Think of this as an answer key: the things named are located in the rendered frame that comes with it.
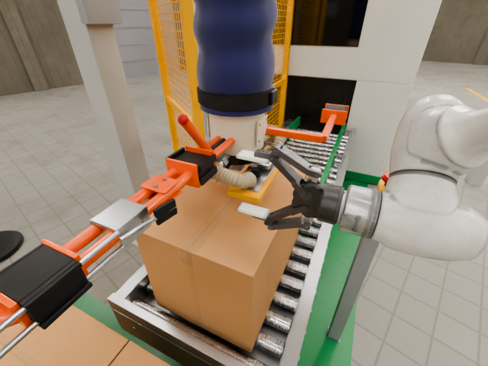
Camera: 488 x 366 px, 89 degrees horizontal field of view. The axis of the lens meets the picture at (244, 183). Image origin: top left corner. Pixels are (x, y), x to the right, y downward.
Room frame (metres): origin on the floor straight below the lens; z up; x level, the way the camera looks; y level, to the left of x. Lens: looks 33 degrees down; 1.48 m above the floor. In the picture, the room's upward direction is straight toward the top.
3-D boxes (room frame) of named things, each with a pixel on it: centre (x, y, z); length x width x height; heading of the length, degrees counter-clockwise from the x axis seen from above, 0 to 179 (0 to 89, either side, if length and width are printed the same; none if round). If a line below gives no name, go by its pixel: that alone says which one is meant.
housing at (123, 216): (0.33, 0.21, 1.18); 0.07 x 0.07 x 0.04; 66
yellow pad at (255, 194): (0.71, -0.07, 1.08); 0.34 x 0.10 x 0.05; 156
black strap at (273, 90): (0.75, 0.02, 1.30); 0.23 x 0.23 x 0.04
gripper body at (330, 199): (0.39, -0.14, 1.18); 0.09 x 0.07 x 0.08; 65
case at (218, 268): (0.75, 0.03, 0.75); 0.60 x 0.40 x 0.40; 155
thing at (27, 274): (0.21, 0.27, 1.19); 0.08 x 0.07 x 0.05; 156
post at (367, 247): (0.72, -0.51, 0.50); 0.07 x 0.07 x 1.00; 65
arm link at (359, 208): (0.36, -0.21, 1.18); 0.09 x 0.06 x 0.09; 155
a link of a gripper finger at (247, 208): (0.45, -0.02, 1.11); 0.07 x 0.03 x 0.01; 65
